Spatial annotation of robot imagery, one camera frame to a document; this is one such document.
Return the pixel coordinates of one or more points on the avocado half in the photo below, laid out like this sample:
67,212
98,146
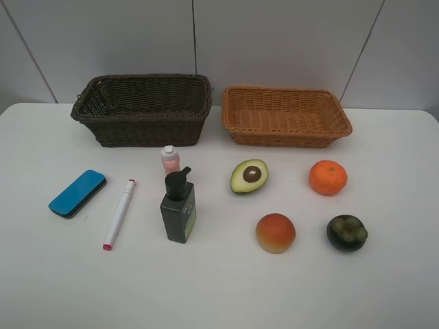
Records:
249,176

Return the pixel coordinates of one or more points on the pink small bottle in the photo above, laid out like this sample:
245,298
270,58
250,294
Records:
170,159

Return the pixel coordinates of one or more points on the dark green pump bottle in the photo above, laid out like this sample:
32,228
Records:
178,207

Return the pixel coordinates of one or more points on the red yellow peach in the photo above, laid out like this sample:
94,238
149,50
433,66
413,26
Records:
275,233

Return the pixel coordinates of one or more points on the orange mandarin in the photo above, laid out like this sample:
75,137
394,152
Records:
327,177

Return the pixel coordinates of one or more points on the white red marker pen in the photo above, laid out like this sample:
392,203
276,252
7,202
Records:
119,216

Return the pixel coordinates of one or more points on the blue whiteboard eraser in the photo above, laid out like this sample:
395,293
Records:
69,202

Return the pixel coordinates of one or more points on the dark purple mangosteen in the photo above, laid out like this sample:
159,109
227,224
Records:
346,233

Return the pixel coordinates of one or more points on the orange wicker basket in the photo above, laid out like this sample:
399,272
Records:
283,117

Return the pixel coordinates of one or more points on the dark brown wicker basket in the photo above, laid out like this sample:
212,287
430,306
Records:
149,110

